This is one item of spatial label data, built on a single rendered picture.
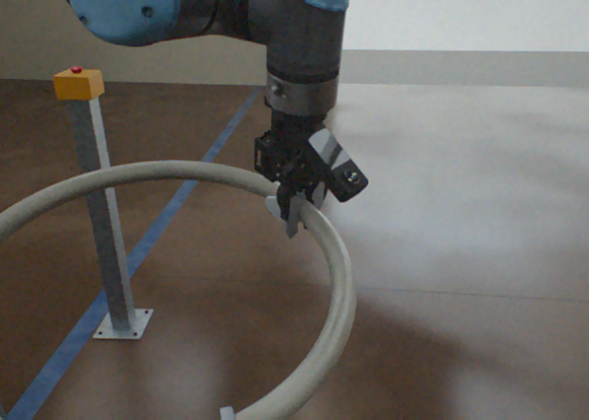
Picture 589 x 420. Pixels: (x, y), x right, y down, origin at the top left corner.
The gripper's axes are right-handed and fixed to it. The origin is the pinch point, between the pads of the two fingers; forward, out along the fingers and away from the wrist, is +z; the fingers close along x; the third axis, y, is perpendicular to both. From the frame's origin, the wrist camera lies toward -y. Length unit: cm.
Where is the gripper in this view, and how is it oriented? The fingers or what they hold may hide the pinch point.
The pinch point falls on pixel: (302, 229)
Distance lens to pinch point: 76.0
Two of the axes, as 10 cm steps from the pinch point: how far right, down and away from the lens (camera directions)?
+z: -0.5, 7.7, 6.3
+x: -7.2, 4.1, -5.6
